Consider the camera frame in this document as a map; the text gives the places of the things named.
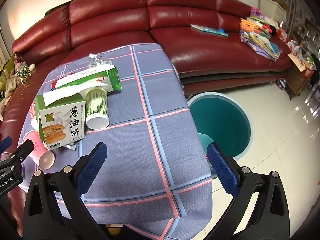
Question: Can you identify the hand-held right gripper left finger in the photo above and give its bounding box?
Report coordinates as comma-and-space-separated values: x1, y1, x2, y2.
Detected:
24, 142, 110, 240

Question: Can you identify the red leather sofa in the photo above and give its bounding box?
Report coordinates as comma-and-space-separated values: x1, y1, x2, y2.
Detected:
0, 0, 294, 220

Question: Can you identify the green pillow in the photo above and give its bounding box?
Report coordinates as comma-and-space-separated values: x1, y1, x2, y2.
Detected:
0, 52, 15, 98

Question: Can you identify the blue-grey checked tablecloth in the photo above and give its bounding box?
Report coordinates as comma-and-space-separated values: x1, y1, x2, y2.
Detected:
17, 44, 213, 240

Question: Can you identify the thin colourful book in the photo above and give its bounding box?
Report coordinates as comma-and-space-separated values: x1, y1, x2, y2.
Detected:
190, 24, 229, 37

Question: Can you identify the pink paper cup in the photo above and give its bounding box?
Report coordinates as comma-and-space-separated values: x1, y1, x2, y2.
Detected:
22, 131, 55, 169

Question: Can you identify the glass display cabinet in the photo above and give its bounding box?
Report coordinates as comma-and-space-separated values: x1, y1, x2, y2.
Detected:
285, 0, 320, 55

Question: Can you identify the long white green box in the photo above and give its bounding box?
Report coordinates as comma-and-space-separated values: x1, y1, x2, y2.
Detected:
51, 66, 122, 93

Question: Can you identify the white cabinet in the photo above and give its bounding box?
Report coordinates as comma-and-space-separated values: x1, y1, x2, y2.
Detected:
259, 0, 287, 23

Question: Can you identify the red white bag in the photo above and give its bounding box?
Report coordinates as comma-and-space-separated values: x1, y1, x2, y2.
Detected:
276, 21, 290, 42

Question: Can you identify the pile of books and toys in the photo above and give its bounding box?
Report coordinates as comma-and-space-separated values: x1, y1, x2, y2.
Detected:
239, 7, 280, 62

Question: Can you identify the white green-printed paper cup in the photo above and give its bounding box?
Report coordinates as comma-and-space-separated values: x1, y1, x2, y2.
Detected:
86, 87, 110, 130

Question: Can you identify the small silver wrapper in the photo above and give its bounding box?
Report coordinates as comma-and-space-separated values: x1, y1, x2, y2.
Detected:
59, 141, 78, 152

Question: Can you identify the beige plush toy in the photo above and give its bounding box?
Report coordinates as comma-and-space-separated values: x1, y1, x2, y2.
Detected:
0, 62, 35, 115

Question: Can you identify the glittery bag on armrest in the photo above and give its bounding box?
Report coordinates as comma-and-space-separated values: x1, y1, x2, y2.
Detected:
17, 65, 32, 83

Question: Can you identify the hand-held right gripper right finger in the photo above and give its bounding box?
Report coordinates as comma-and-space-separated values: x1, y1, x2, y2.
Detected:
205, 142, 292, 240

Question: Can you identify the green snack box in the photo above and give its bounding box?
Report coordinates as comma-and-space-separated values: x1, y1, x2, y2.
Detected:
34, 92, 87, 151

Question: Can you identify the teal trash bin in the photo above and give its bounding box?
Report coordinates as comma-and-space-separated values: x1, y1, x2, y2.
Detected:
186, 92, 251, 160

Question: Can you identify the clear plastic wrapper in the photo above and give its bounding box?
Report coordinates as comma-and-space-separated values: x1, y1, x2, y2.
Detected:
89, 53, 113, 68

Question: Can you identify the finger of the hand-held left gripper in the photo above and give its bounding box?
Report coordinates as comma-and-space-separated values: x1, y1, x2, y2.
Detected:
0, 136, 13, 153
0, 139, 34, 167

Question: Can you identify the wooden side cabinet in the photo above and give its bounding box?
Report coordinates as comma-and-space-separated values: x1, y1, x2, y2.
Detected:
285, 54, 315, 102

